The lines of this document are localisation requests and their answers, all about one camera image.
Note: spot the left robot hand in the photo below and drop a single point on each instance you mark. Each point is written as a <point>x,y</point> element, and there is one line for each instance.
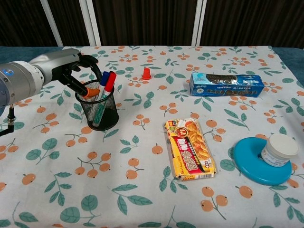
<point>57,64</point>

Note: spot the blue cap whiteboard marker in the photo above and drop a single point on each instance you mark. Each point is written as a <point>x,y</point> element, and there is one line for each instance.
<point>104,79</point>

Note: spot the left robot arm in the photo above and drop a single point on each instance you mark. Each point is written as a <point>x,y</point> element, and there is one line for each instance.
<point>16,80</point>

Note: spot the red cap whiteboard marker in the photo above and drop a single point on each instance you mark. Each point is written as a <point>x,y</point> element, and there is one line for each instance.
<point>110,82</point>

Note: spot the black mesh pen holder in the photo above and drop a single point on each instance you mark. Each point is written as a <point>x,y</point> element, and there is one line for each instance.
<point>108,118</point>

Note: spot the small orange rubber cap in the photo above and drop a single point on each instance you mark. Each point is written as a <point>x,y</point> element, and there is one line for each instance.
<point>146,74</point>

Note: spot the yellow snack box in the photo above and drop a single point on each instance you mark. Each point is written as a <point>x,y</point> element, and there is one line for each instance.
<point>190,149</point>

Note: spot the floral print tablecloth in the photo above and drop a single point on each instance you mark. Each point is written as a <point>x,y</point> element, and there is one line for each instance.
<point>147,194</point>

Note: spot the blue cookie box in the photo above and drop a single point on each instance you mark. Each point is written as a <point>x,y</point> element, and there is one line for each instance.
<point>225,85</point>

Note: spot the white plastic jar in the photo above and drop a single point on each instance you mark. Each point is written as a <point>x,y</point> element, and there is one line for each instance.
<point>280,149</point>

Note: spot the white frame post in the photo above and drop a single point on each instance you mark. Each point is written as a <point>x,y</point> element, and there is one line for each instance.
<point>91,23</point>
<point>199,23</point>
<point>52,23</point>

